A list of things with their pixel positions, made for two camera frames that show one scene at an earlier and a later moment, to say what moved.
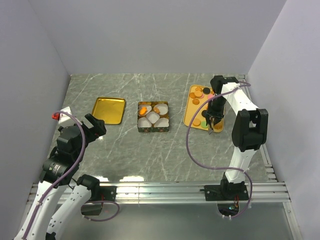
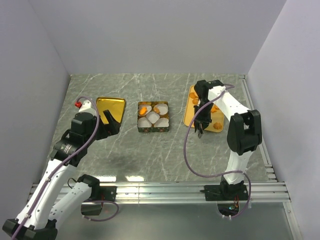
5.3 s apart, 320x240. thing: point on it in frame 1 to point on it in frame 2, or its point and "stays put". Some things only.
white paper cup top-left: (148, 107) stays put
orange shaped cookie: (143, 110) stays put
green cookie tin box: (153, 116) stays put
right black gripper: (217, 115) to (205, 121)
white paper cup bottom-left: (143, 122) stays put
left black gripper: (98, 129) to (110, 128)
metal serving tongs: (211, 124) to (201, 132)
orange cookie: (156, 110) stays put
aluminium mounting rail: (265, 193) stays put
